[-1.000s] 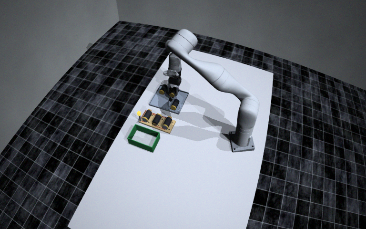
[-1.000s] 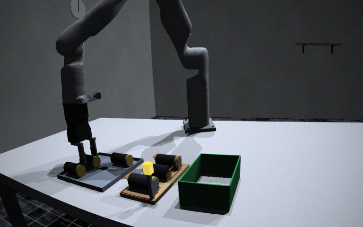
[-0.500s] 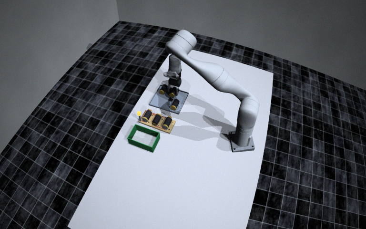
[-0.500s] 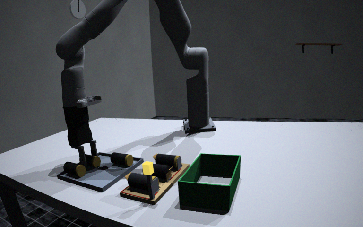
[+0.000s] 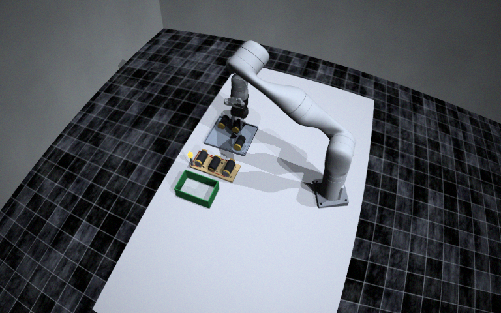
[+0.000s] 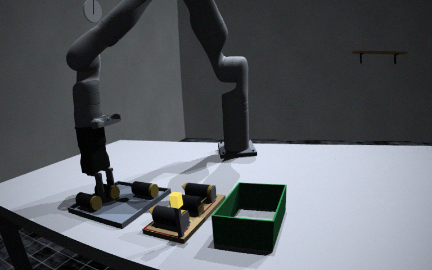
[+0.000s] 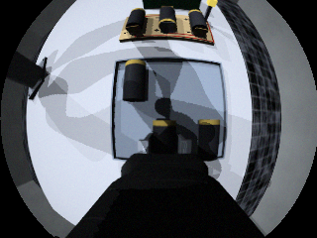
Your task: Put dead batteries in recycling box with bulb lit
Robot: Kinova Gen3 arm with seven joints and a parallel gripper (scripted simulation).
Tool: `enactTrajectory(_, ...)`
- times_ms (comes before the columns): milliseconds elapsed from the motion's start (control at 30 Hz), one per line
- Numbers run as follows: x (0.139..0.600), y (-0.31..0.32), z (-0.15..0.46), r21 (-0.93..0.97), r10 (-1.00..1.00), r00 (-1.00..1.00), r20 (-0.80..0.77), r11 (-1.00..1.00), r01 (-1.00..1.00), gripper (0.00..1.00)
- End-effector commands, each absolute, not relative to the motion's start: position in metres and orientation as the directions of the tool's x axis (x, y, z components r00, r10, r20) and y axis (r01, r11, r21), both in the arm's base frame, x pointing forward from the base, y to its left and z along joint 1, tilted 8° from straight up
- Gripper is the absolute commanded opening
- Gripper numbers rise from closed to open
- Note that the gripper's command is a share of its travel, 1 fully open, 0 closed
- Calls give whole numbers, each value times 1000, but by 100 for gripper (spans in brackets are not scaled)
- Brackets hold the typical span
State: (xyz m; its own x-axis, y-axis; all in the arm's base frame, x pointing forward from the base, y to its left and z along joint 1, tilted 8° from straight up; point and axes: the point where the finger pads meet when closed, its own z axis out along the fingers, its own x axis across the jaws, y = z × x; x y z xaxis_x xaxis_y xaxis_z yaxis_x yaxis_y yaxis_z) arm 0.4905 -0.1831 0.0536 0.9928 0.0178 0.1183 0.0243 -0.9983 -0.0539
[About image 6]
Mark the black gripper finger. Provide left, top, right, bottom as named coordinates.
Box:
left=87, top=172, right=106, bottom=198
left=103, top=167, right=115, bottom=186

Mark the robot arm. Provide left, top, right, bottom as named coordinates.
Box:
left=66, top=0, right=249, bottom=151

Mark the green open-top box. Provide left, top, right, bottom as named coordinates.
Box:
left=211, top=182, right=287, bottom=253

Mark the black battery with gold end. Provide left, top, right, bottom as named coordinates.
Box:
left=184, top=183, right=214, bottom=200
left=94, top=184, right=120, bottom=199
left=131, top=181, right=159, bottom=198
left=152, top=205, right=177, bottom=227
left=75, top=192, right=102, bottom=210
left=181, top=195, right=203, bottom=213

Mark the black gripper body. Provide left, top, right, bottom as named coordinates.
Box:
left=74, top=103, right=121, bottom=174

